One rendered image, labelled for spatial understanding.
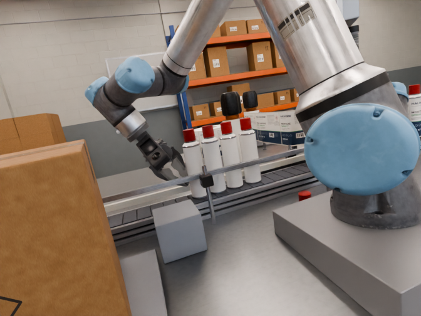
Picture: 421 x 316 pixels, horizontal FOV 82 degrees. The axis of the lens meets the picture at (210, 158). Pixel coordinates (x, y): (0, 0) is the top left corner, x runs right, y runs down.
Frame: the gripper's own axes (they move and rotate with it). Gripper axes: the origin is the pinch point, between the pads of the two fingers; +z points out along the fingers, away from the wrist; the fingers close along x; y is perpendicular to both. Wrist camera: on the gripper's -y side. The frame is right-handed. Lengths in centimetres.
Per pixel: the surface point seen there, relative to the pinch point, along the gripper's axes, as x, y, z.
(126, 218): 18.3, -0.7, -4.3
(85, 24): -50, 447, -198
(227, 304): 7.3, -35.5, 7.8
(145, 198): 11.8, 3.7, -3.8
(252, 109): -54, 58, 15
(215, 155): -11.8, -1.6, -0.7
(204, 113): -100, 367, 51
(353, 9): -58, -17, -9
